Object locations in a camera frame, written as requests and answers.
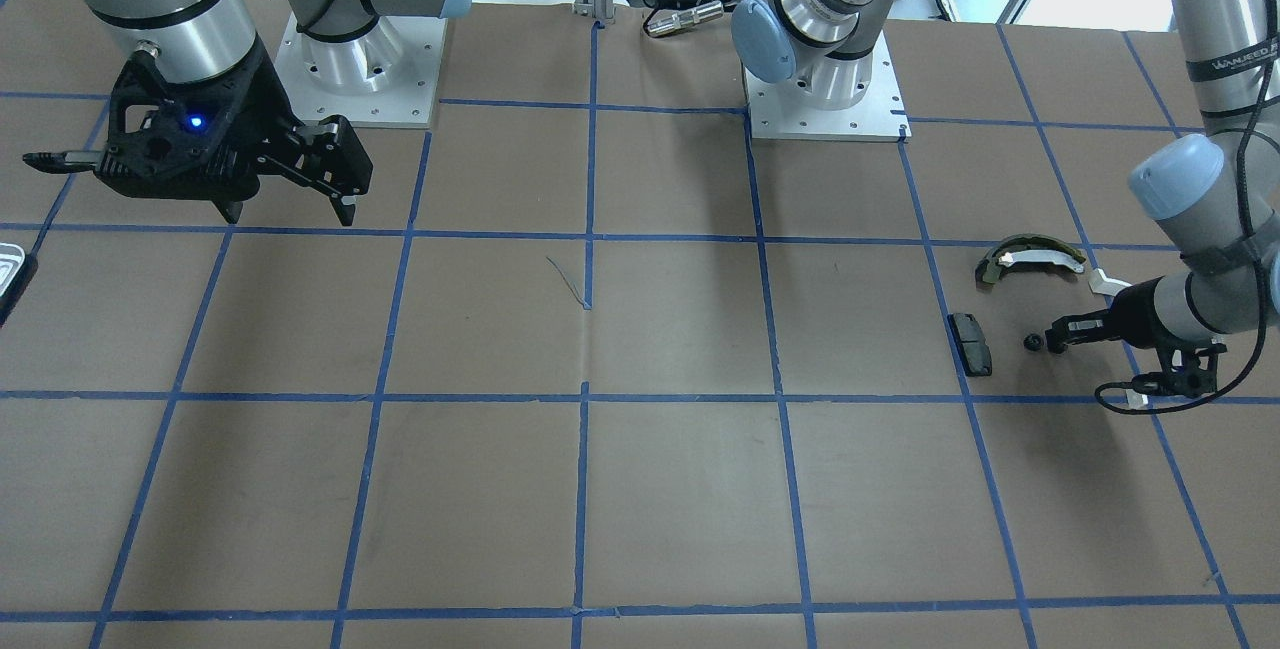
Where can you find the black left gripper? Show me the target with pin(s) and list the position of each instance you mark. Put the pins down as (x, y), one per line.
(1133, 310)

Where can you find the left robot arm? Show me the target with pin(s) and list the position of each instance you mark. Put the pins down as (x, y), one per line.
(1208, 192)

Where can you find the white curved plastic piece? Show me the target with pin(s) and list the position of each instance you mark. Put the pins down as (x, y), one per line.
(1102, 284)

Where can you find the black brake pad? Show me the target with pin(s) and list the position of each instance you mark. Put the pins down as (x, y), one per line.
(971, 345)

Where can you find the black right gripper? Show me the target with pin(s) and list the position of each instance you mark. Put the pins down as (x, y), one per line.
(262, 101)

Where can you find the ribbed metal tray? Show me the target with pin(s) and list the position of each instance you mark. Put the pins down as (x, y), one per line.
(18, 267)

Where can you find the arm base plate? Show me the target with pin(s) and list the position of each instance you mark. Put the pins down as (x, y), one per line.
(387, 79)
(853, 100)

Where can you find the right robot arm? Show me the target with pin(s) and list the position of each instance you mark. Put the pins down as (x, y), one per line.
(195, 40)

